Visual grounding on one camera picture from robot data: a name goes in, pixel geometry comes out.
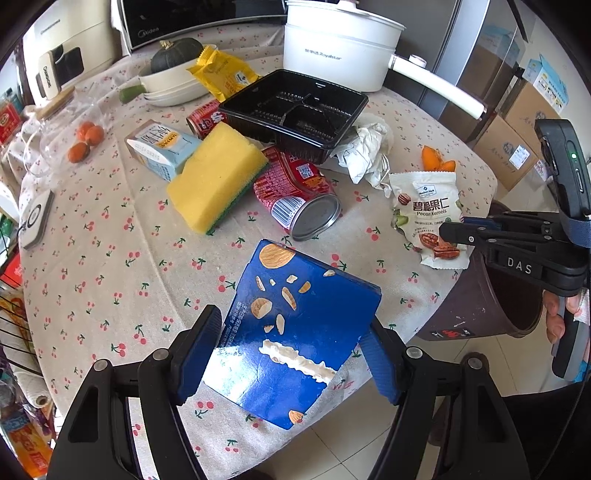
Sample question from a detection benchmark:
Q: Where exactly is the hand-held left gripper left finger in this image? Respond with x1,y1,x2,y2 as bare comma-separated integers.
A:
48,305,223,480

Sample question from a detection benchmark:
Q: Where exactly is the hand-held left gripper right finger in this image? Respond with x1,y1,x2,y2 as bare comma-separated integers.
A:
359,318,527,480

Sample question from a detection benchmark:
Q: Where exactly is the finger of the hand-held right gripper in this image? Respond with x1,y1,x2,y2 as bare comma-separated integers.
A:
463,213,564,232
438,222,561,253

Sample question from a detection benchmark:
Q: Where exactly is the brown trash bin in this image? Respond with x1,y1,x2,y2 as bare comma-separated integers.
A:
413,200,548,342

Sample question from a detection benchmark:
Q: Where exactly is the white pecan snack packet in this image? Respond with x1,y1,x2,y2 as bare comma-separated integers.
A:
388,171,471,269

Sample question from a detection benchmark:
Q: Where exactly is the blue snack box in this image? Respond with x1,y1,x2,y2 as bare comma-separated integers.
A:
203,239,383,431

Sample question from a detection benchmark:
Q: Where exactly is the white paper towel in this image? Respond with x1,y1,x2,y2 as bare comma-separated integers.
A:
335,112,394,198

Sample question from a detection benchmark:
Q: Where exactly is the black plastic meal tray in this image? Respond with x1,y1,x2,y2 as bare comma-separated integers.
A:
217,69,369,164

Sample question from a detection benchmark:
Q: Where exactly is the person's right hand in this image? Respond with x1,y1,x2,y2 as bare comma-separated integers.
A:
542,288,591,344

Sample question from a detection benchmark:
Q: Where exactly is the brown cardboard box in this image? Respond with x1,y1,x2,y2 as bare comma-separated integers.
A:
503,78,571,139
471,113,541,192

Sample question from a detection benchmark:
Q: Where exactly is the orange peel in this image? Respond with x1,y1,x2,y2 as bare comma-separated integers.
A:
421,145,457,172

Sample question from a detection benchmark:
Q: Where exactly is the cherry print tablecloth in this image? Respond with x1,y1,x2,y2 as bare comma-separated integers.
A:
18,23,499,467

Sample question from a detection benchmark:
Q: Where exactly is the blue and white carton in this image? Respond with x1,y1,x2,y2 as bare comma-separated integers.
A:
524,55,571,112

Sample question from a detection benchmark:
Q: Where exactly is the white paper roll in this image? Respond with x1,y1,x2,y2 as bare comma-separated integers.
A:
14,369,52,408

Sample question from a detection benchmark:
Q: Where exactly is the person's dark clothing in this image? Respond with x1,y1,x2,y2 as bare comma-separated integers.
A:
502,382,591,480

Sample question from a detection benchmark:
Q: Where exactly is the orange snack bag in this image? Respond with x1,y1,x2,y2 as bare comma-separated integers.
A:
0,411,52,468

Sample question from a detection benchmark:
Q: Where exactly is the yellow sponge with green pad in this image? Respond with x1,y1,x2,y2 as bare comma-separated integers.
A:
166,121,271,236

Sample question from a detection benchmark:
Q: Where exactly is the grey refrigerator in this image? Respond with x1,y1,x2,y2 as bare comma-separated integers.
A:
388,0,527,139

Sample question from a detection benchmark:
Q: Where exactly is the large red tin can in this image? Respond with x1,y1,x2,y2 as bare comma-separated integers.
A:
253,147,343,242

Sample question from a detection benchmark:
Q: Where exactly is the blue drink carton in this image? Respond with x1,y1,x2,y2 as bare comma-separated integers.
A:
124,120,202,183

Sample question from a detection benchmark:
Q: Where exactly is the white flat scale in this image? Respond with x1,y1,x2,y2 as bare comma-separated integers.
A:
18,189,55,250

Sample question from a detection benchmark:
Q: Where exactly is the white electric cooking pot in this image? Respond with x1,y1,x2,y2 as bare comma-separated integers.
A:
283,0,488,118

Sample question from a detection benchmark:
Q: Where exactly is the small red drink can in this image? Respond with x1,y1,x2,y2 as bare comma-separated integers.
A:
186,99,232,140

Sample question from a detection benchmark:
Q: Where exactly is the glass jar with wooden lid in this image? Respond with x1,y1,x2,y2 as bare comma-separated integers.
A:
23,87,116,178

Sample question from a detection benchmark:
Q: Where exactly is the white shallow pan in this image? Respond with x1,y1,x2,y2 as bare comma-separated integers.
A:
119,44,220,108

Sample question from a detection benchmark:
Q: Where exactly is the yellow snack packet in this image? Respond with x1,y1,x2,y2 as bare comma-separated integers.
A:
186,47,262,103

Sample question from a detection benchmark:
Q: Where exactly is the red labelled jar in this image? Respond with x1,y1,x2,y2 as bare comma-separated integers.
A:
0,102,24,144

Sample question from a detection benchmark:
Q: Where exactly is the dark green pumpkin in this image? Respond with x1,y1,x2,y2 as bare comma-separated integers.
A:
150,39,205,75

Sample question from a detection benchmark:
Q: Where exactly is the black microwave oven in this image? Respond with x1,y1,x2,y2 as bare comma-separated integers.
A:
115,0,289,51

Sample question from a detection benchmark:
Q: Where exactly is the white air fryer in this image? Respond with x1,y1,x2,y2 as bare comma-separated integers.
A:
21,9,116,100

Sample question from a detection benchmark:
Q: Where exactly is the black wire rack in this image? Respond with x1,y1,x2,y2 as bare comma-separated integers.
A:
0,258,56,462

